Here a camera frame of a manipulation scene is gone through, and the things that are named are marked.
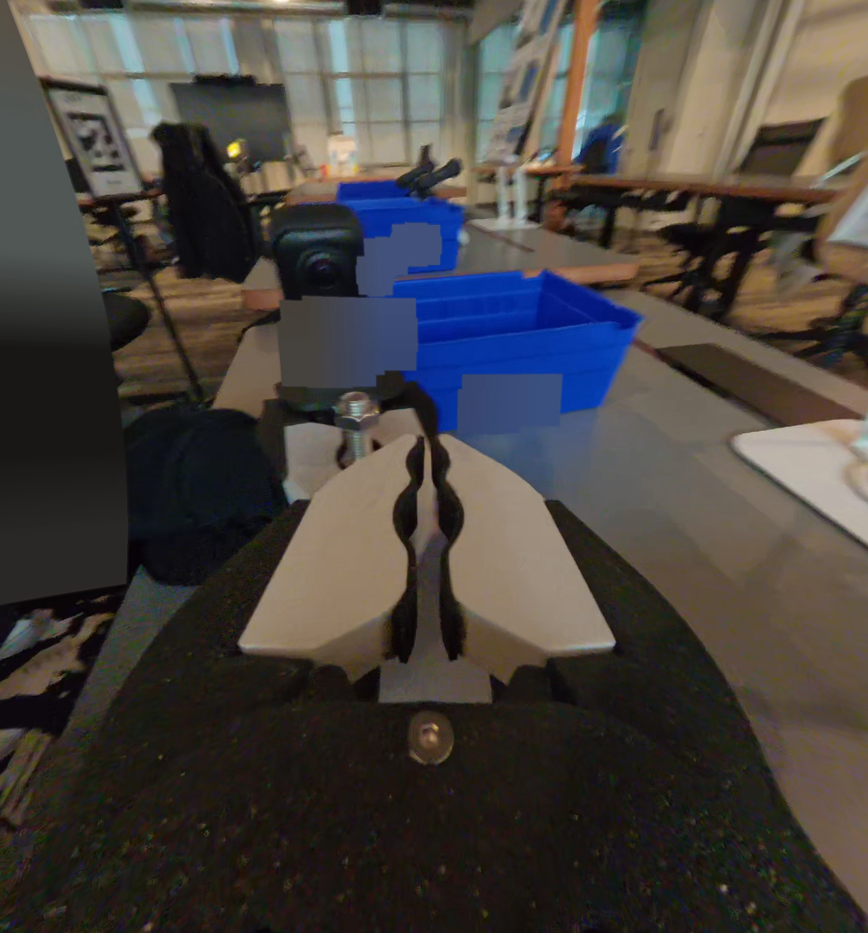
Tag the person's left forearm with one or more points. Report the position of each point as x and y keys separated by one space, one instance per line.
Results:
x=200 y=495

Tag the blue divided plastic bin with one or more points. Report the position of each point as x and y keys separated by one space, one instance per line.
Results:
x=536 y=342

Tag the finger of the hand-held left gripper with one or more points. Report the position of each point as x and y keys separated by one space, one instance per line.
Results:
x=394 y=430
x=310 y=455

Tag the wooden post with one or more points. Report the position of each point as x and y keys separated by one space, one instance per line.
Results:
x=578 y=73

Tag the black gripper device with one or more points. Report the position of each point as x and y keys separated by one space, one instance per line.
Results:
x=445 y=171
x=415 y=181

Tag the steel hex nut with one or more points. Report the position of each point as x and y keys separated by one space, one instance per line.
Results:
x=356 y=418

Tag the tan board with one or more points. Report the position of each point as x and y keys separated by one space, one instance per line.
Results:
x=863 y=109

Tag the black office chair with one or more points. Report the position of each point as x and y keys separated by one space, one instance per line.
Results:
x=783 y=146

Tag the white desk stand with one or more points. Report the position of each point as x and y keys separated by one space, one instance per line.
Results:
x=506 y=224
x=791 y=466

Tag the black jacket on chair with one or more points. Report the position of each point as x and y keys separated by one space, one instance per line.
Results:
x=200 y=204

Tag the steel hex bolt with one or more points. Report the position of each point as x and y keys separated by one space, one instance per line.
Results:
x=357 y=448

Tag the wooden desk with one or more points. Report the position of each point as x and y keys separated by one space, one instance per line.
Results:
x=696 y=188

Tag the dark screen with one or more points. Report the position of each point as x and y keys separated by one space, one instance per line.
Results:
x=237 y=116

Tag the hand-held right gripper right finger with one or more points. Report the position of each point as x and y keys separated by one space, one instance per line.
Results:
x=528 y=576

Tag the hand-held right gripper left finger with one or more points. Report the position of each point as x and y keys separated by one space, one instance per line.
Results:
x=332 y=576

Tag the leaning poster board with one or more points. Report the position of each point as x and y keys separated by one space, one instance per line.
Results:
x=525 y=87

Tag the blue jacket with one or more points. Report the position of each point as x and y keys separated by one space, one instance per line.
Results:
x=605 y=146

